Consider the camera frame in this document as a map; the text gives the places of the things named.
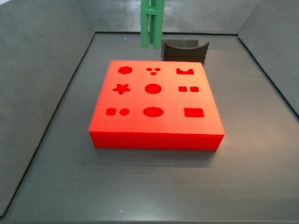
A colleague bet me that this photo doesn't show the green three prong peg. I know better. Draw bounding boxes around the green three prong peg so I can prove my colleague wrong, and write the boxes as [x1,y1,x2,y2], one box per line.
[140,0,164,50]

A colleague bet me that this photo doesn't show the red shape sorting block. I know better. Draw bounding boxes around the red shape sorting block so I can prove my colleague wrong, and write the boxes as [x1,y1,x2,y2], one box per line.
[88,60,224,151]

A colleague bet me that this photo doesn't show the black curved cradle block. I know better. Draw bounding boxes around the black curved cradle block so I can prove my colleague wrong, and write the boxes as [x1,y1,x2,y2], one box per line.
[161,39,209,64]

